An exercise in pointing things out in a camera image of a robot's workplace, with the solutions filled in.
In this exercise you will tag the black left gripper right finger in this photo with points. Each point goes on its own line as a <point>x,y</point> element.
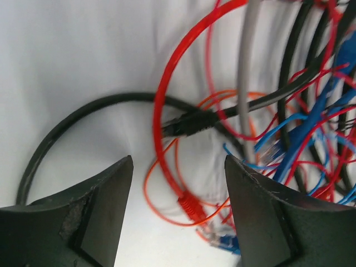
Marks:
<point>278,226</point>

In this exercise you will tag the orange thin wire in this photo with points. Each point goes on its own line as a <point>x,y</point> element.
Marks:
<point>166,207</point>

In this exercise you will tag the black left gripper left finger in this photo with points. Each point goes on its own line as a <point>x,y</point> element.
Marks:
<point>79,226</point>

